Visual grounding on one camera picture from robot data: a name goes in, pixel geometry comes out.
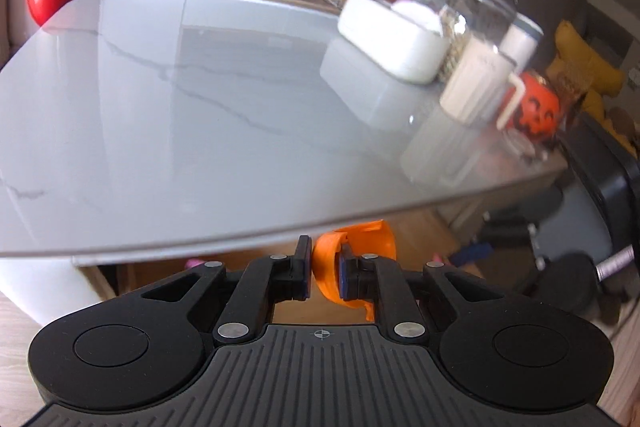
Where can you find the glass dome jar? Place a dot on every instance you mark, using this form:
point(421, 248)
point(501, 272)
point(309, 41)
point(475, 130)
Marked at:
point(470, 2)

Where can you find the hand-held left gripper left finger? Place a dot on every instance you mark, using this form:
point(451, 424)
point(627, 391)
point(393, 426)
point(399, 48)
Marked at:
point(301, 278)

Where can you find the cream tissue box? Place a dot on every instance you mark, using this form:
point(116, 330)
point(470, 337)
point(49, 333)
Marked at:
point(395, 42)

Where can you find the brown snack bag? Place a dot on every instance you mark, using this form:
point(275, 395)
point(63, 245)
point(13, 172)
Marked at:
point(572, 84)

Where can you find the orange plastic capsule shell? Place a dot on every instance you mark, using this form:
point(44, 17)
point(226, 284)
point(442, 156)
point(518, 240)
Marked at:
point(325, 267)

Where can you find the orange pumpkin bucket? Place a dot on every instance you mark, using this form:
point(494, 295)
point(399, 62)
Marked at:
point(540, 112)

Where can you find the white thermos bottle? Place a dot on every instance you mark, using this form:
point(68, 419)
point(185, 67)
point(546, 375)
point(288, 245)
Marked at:
point(522, 37)

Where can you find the clear glass bowl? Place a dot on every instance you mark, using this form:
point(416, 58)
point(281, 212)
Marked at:
point(525, 147)

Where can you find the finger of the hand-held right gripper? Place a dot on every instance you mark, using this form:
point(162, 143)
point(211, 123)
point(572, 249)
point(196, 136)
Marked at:
point(525, 207)
point(477, 254)

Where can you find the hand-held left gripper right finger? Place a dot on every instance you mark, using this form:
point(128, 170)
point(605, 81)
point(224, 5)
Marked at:
point(344, 279)

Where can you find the small pink item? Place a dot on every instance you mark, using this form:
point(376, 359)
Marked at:
point(435, 259)
point(192, 263)

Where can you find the yellow plush toy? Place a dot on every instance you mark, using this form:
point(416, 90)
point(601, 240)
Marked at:
point(582, 57)

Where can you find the wooden drawer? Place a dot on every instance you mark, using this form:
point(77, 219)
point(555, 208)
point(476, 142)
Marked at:
point(417, 232)

